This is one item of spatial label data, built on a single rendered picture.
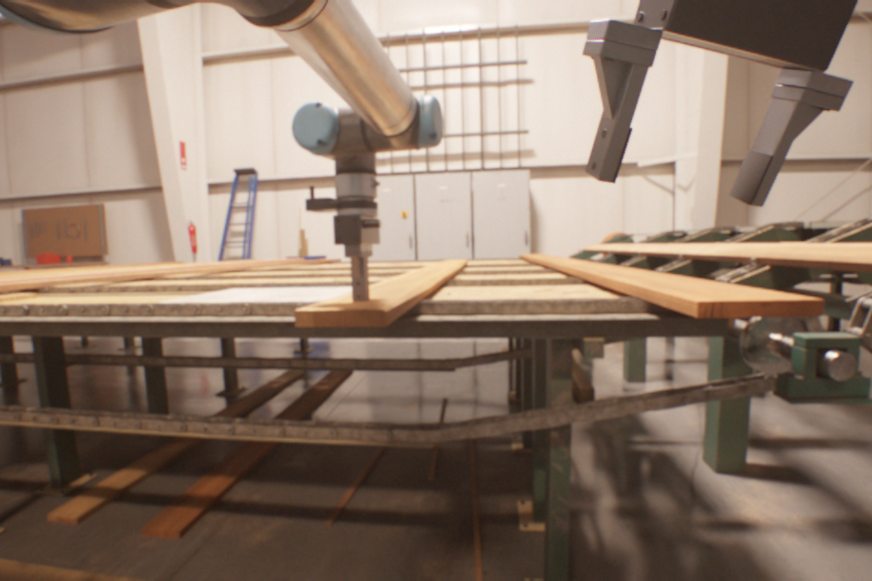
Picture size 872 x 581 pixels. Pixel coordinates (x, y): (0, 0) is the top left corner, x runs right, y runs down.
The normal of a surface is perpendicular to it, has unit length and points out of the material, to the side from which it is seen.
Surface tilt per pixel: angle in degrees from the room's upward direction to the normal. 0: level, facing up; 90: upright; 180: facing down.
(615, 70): 113
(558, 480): 90
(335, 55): 154
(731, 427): 90
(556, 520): 90
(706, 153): 99
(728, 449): 90
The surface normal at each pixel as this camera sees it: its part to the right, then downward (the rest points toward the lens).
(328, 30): 0.57, 0.80
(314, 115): -0.26, 0.10
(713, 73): -0.11, 0.25
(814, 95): 0.10, 0.48
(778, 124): -0.98, -0.09
